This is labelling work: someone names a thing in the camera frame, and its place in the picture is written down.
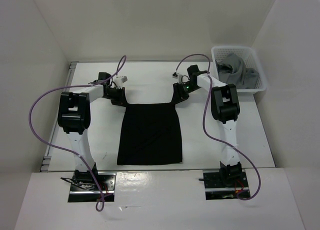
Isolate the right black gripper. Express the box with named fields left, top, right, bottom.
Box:
left=170, top=82, right=201, bottom=106

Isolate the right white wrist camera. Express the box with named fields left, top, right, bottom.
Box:
left=172, top=72, right=187, bottom=84

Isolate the grey skirt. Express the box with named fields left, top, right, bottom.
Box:
left=215, top=53, right=259, bottom=89

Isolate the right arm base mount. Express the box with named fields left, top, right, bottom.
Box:
left=199, top=171, right=251, bottom=200

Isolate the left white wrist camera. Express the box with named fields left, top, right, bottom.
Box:
left=113, top=76, right=128, bottom=89

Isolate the aluminium table edge rail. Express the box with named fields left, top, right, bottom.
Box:
left=40, top=61, right=78, bottom=172

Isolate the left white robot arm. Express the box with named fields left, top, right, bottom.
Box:
left=57, top=72, right=128, bottom=190

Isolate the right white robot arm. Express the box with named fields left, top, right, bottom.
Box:
left=172, top=65, right=242, bottom=187

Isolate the black skirt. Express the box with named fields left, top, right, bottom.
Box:
left=116, top=101, right=184, bottom=166

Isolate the white plastic basket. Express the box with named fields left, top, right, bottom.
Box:
left=211, top=45, right=267, bottom=95

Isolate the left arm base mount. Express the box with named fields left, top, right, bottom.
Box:
left=60, top=172, right=117, bottom=203

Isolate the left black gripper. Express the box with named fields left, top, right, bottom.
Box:
left=103, top=86, right=129, bottom=108

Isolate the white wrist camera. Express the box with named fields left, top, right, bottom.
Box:
left=172, top=72, right=187, bottom=84
left=113, top=76, right=128, bottom=89

